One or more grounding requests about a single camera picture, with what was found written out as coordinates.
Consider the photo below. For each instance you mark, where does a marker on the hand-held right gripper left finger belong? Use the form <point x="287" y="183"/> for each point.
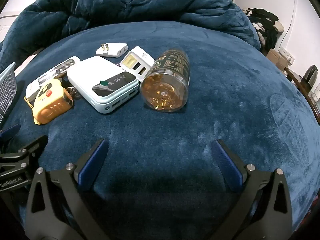
<point x="92" y="161"/>

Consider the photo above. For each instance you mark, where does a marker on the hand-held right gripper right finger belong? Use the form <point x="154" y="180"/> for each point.
<point x="227" y="166"/>

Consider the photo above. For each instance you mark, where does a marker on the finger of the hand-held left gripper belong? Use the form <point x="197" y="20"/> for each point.
<point x="10" y="130"/>
<point x="32" y="146"/>

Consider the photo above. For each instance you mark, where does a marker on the grey mesh basket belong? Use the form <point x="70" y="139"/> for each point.
<point x="8" y="92"/>

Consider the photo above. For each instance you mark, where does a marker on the yellow tape measure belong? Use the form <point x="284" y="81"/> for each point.
<point x="53" y="100"/>

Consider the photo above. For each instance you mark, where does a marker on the white remote control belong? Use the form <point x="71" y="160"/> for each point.
<point x="62" y="65"/>

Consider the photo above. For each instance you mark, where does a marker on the white power bank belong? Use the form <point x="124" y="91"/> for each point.
<point x="100" y="75"/>

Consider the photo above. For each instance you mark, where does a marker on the amber pill bottle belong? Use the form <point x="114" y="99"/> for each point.
<point x="170" y="80"/>

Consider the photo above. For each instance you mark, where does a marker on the white plug adapter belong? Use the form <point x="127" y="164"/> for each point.
<point x="112" y="50"/>

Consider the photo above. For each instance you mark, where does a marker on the white multi-port charger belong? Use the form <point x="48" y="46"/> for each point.
<point x="140" y="57"/>

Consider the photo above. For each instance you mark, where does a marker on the cardboard box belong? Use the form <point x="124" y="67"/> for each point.
<point x="275" y="56"/>

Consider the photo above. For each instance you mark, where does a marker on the dark chair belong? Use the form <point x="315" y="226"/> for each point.
<point x="311" y="76"/>

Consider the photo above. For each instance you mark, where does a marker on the pile of dark clothes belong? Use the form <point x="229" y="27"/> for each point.
<point x="262" y="20"/>

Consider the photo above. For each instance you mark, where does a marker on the crumpled blue quilt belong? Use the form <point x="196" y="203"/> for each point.
<point x="125" y="0"/>

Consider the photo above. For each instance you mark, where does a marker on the white wall socket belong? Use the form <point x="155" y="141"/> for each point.
<point x="287" y="55"/>

